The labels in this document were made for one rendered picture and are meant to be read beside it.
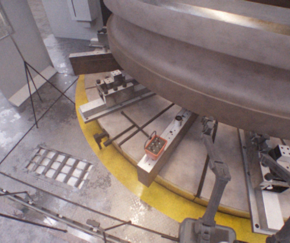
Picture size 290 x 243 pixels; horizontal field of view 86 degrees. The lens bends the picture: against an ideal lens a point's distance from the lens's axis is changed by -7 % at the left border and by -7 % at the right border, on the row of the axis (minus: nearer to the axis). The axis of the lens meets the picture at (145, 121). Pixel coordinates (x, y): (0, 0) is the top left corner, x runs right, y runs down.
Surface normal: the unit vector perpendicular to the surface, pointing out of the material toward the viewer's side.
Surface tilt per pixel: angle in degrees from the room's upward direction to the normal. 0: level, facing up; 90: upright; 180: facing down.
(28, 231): 0
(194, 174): 0
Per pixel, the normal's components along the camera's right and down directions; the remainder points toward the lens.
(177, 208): 0.00, -0.66
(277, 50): -0.41, 0.69
